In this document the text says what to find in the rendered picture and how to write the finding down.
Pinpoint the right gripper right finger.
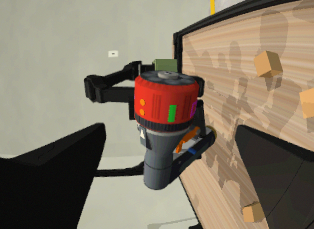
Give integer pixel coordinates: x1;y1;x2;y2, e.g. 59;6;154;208
235;125;314;229

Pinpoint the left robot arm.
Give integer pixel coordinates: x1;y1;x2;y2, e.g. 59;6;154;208
84;61;155;120

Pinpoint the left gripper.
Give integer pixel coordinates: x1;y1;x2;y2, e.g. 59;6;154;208
191;76;206;138

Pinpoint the tan wooden cube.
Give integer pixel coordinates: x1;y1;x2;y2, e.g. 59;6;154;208
299;88;314;118
254;51;283;78
242;202;265;222

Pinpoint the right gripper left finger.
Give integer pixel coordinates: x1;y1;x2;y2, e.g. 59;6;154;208
0;123;106;229

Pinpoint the black hose nozzle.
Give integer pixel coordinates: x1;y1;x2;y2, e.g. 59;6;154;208
134;70;217;190

